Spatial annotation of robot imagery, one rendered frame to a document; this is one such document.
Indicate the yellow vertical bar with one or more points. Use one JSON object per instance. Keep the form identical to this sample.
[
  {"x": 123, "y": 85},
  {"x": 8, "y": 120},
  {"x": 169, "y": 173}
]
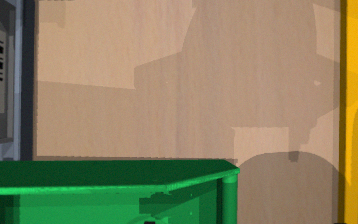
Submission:
[{"x": 348, "y": 114}]

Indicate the green bin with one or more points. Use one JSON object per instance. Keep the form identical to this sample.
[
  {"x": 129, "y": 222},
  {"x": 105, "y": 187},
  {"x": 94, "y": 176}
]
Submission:
[{"x": 25, "y": 188}]

